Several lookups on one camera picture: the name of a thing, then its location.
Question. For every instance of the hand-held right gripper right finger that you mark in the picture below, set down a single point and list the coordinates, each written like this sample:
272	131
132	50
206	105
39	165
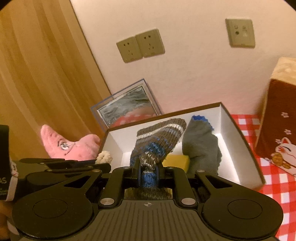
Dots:
158	173

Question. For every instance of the wooden wall panel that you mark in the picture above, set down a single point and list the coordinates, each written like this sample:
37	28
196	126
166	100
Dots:
41	69

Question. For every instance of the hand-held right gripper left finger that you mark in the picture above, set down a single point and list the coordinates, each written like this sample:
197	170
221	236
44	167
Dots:
138	172

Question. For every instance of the brown cardboard box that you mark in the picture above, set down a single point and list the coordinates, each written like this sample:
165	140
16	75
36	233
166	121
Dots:
231	143

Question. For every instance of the brown lucky cat cushion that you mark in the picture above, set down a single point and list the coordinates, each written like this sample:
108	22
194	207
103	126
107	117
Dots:
277	111

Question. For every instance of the white fluffy scrunchie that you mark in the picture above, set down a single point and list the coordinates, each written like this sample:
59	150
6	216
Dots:
104	157

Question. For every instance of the beige wall data socket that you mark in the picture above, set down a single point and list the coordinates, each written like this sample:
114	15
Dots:
240	33

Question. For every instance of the yellow sponge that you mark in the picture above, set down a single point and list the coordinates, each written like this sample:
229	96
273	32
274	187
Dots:
177	162

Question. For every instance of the pink star plush toy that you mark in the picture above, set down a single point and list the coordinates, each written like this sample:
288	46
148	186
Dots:
69	146

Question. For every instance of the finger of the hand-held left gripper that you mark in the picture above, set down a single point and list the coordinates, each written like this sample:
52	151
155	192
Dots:
76	167
46	160

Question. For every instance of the framed grey picture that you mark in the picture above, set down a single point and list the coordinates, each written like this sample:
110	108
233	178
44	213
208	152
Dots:
129	102

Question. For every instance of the red white checkered tablecloth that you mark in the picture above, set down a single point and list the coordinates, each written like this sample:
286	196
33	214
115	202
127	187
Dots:
277	185

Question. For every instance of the grey sock with blue cuff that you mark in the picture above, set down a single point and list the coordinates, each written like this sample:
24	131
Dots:
201	143

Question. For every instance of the striped knitted sock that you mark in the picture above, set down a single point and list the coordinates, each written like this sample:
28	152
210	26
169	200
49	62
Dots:
155	141

